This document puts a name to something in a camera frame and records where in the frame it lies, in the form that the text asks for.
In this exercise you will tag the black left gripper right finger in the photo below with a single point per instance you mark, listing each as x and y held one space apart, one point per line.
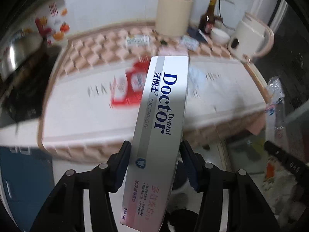
231 201

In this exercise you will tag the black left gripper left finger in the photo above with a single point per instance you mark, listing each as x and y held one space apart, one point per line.
63 209

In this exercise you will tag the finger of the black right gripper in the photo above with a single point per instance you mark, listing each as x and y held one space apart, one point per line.
295 166

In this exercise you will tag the clear plastic wrapper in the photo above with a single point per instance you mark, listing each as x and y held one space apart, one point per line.
275 115

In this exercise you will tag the silver Doctor toothpaste box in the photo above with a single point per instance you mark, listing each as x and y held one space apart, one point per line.
155 144

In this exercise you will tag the red snack wrapper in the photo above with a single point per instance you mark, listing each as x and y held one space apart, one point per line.
127 89

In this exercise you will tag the blue kitchen cabinet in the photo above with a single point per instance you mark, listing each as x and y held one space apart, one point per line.
27 178

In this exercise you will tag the checkered pink table mat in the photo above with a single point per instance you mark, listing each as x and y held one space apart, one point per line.
102 79

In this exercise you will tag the white electric kettle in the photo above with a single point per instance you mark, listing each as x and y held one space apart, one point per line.
251 39

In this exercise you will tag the black gas stove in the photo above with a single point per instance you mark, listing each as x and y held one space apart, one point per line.
23 92

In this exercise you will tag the white ceramic bowl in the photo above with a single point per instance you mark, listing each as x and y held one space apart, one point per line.
218 36

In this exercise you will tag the brown glass bottle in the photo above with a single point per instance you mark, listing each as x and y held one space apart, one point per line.
207 20

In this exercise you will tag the white packet on mat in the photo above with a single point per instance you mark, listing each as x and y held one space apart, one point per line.
137 41

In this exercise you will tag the fruit picture carton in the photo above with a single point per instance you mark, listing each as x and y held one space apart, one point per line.
52 21

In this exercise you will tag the beige utensil holder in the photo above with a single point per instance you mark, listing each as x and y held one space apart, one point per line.
173 17

